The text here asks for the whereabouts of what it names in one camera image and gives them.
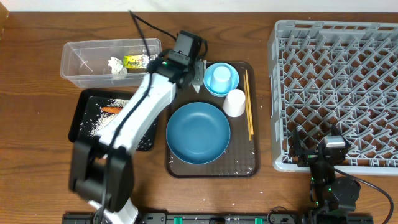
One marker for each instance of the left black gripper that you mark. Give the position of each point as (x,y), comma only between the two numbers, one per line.
(198,73)

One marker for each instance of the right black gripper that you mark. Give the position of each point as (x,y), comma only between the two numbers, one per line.
(313,156)

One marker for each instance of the yellow foil snack wrapper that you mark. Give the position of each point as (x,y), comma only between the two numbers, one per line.
(138,61)

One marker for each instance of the dark blue plate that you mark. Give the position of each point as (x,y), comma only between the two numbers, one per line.
(198,133)

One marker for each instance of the white tissue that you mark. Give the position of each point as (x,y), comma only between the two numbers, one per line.
(117,68)
(198,87)

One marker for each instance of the orange carrot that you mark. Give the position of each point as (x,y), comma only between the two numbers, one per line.
(113,110)

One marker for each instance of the pile of white rice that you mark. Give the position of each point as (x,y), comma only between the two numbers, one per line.
(94,119)

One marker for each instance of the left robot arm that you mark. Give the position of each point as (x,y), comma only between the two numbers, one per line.
(101,167)

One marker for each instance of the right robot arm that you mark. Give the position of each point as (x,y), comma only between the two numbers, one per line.
(334,196)

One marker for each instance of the grey dishwasher rack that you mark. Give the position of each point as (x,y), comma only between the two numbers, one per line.
(328,74)

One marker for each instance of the black waste tray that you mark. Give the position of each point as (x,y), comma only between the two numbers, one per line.
(82,102)

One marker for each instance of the light blue bowl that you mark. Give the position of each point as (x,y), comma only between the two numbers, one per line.
(209,71)

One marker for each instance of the light blue cup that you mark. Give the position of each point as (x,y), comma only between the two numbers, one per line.
(221,80)

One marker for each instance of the left wooden chopstick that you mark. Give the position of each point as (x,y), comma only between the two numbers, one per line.
(247,109)

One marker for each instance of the wooden chopstick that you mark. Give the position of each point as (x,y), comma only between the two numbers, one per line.
(247,109)
(249,103)

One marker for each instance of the pink cup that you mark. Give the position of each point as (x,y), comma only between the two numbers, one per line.
(235,103)

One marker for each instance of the right wooden chopstick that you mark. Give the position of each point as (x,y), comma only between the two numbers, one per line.
(249,103)

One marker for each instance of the clear plastic bin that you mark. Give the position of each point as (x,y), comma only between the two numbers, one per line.
(85,63)

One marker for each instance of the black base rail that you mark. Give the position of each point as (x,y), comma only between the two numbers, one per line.
(162,218)

